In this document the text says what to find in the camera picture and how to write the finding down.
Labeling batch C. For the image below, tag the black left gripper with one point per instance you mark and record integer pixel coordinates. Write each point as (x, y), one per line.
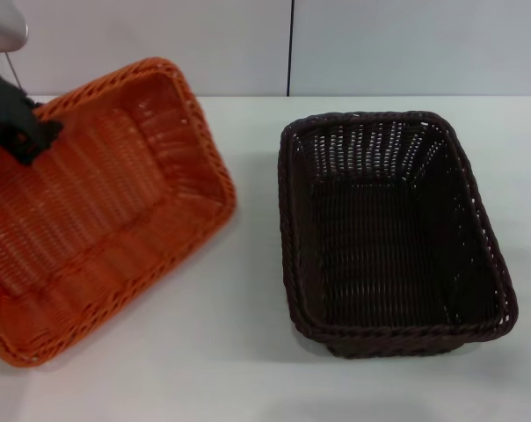
(4, 110)

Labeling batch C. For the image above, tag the orange woven plastic basket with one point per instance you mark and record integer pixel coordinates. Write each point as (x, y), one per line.
(116, 198)

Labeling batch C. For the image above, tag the dark brown woven plastic basket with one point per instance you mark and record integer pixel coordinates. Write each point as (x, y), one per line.
(388, 246)

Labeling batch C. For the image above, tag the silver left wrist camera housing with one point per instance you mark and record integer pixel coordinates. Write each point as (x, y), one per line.
(8, 26)

